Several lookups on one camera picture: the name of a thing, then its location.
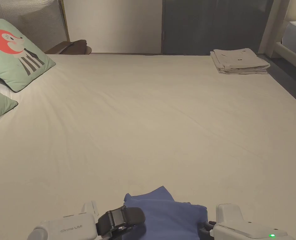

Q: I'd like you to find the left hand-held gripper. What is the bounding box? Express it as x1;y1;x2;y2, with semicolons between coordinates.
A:
32;200;146;240

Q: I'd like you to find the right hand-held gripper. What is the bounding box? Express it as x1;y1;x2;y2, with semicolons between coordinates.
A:
200;203;295;240

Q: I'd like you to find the dark blue shirt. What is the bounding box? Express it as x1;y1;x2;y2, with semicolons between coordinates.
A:
118;185;209;240

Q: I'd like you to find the bed with beige sheet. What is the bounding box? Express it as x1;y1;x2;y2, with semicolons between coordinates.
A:
0;53;296;240

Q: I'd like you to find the folded beige cloth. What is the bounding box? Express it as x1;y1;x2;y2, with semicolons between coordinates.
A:
210;48;271;75

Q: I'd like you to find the dark wooden side table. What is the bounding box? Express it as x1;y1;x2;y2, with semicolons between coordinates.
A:
45;39;92;55

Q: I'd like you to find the white framed bed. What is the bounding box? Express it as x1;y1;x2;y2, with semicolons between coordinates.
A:
274;7;296;59

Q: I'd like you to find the green cushion with fox print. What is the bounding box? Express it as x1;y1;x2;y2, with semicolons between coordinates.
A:
0;19;56;93

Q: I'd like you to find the dark grey wardrobe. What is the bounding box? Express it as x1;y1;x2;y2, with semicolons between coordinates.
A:
161;0;275;55

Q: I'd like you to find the grey padded headboard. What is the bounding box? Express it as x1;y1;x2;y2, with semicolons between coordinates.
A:
0;0;70;54

